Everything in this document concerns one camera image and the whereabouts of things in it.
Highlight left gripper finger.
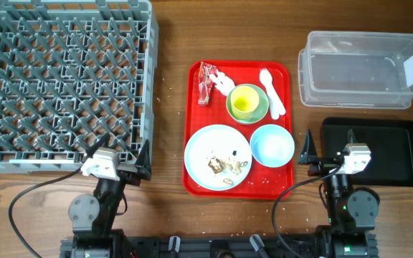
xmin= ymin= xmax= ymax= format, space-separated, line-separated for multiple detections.
xmin=135 ymin=140 xmax=151 ymax=172
xmin=82 ymin=133 xmax=110 ymax=160

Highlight light blue bowl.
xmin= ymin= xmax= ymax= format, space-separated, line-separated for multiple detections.
xmin=250 ymin=124 xmax=295 ymax=168

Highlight green bowl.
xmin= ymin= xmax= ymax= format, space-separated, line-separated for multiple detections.
xmin=226 ymin=84 xmax=269 ymax=125

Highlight light blue plate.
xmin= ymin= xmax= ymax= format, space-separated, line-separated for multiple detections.
xmin=184 ymin=125 xmax=252 ymax=191

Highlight yellow plastic cup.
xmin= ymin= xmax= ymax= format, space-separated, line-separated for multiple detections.
xmin=232 ymin=85 xmax=260 ymax=118

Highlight white plastic fork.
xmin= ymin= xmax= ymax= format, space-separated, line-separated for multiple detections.
xmin=259 ymin=68 xmax=286 ymax=116

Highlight red snack wrapper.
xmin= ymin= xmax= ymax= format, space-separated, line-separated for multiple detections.
xmin=198 ymin=62 xmax=218 ymax=106

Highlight white napkin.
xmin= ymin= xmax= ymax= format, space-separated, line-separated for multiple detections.
xmin=209 ymin=71 xmax=235 ymax=96

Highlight white plastic spoon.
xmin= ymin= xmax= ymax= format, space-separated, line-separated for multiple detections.
xmin=267 ymin=93 xmax=280 ymax=120

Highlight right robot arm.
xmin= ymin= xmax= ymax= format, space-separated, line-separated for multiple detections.
xmin=298 ymin=130 xmax=380 ymax=257

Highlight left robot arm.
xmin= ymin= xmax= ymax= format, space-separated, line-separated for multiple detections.
xmin=60 ymin=133 xmax=152 ymax=258

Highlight grey plastic dishwasher rack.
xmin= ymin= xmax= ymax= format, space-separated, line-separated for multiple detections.
xmin=0 ymin=0 xmax=158 ymax=173

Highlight black plastic tray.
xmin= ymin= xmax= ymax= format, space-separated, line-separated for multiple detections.
xmin=321 ymin=117 xmax=413 ymax=187

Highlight food scraps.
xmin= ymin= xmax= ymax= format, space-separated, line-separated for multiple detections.
xmin=207 ymin=150 xmax=249 ymax=186

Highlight clear plastic bin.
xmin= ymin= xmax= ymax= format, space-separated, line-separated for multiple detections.
xmin=298 ymin=31 xmax=413 ymax=110

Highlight red plastic tray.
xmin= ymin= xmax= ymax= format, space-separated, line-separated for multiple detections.
xmin=182 ymin=59 xmax=295 ymax=200

